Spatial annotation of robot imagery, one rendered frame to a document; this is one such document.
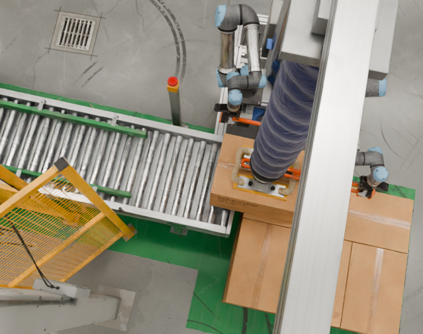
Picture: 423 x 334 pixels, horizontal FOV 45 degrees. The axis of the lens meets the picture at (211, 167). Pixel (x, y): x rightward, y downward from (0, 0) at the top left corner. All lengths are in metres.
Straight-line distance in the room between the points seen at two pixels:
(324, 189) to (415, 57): 3.97
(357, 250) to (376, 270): 0.19
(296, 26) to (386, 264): 2.60
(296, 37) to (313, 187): 0.49
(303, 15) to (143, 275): 3.02
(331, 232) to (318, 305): 0.15
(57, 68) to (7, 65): 0.44
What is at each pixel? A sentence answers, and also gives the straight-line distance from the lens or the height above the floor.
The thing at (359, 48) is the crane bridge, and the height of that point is 3.05.
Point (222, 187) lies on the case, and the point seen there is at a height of 1.07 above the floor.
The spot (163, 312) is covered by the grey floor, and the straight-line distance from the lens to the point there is 4.13.
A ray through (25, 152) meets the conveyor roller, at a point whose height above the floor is 0.55.
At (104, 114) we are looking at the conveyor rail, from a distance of 3.84.
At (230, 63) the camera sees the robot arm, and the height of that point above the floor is 1.33.
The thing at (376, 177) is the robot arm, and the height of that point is 1.55.
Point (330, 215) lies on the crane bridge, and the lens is 1.12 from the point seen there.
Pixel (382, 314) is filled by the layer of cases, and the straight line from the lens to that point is 3.80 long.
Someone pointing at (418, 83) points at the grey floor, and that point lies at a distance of 4.94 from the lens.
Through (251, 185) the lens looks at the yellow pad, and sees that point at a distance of 3.12.
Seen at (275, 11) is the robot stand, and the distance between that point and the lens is 3.45.
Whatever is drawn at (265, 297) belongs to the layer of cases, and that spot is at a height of 0.54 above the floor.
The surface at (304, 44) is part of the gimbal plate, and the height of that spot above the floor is 2.87.
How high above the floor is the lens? 4.12
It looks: 75 degrees down
